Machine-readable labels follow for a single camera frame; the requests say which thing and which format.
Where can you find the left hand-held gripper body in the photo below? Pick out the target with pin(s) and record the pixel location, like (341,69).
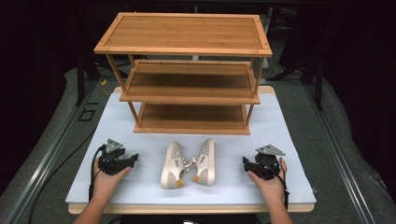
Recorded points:
(110,160)

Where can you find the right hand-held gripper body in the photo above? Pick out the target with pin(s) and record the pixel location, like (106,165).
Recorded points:
(267,166)

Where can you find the beige white sneaker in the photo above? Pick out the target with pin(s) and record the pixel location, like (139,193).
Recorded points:
(169,168)
(208,168)

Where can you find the wooden three-tier shoe rack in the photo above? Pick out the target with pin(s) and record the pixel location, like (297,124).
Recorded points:
(186,31)

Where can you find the person's right hand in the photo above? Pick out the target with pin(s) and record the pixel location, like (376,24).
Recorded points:
(273,188)

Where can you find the person's left hand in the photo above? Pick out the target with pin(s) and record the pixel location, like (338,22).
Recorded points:
(106,183)

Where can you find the white table mat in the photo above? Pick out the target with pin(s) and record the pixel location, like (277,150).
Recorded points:
(224,186)

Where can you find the small yellow tag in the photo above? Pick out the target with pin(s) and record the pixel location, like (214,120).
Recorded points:
(103,83)

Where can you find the black metal stand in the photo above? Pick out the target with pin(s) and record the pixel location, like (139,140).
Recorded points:
(318,87)
(81,81)

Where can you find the grey metal floor rail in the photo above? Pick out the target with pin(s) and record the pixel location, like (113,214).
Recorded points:
(46,158)
(339,155)

